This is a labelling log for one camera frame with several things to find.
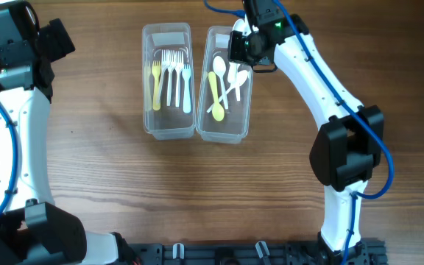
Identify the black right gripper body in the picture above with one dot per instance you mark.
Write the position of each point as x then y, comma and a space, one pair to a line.
236, 48

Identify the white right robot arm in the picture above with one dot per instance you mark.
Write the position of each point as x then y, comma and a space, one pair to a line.
349, 142

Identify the yellow plastic fork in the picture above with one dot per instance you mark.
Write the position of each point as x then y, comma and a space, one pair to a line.
156, 70

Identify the white plastic fork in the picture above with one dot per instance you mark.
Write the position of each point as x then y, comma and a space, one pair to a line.
178, 68
170, 71
165, 63

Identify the clear plastic container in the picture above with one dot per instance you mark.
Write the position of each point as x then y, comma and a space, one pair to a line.
171, 122
234, 127

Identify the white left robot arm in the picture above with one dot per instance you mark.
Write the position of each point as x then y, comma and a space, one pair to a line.
33, 230

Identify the clear right plastic container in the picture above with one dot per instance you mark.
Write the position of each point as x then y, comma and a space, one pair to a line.
234, 127

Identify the light blue plastic fork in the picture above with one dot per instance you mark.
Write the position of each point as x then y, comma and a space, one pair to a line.
186, 74

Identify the white spoon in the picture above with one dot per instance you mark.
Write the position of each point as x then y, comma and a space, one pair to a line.
232, 77
239, 25
241, 78
219, 68

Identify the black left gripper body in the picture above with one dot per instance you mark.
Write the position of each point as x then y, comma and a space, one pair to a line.
55, 41

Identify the clear left plastic container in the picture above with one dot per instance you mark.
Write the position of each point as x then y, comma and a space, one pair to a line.
171, 122

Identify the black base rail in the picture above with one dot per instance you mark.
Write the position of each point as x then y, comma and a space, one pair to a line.
289, 253

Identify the yellow plastic spoon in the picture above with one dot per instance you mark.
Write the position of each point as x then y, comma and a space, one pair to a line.
217, 110

